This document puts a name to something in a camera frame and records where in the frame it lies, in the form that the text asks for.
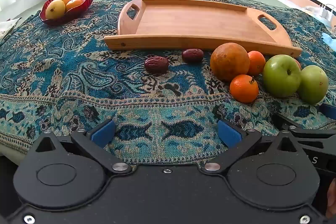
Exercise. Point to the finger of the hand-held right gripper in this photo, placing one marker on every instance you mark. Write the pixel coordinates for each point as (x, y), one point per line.
(328, 109)
(302, 130)

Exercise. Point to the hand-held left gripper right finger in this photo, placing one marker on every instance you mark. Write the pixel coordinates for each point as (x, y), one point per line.
(229, 134)

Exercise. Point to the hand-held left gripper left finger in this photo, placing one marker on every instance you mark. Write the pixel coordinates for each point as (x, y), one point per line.
(103, 133)

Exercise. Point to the green apple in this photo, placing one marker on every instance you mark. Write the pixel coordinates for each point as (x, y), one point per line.
(313, 85)
(281, 75)

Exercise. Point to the large brownish orange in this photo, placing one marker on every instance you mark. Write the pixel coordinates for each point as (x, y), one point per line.
(229, 61)

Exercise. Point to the dried red date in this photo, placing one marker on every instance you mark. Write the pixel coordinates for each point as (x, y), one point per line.
(193, 55)
(156, 64)

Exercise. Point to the wooden serving tray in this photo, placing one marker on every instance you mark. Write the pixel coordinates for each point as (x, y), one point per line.
(197, 22)

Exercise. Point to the blue paisley blanket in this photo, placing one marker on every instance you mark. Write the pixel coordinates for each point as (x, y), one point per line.
(78, 82)

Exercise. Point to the light blue cloth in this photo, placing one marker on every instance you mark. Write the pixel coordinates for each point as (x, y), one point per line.
(330, 40)

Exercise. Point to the white paper bag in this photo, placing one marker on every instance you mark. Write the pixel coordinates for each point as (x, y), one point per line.
(328, 12)

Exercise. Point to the yellow round fruit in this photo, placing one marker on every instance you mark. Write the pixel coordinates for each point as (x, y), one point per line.
(55, 9)

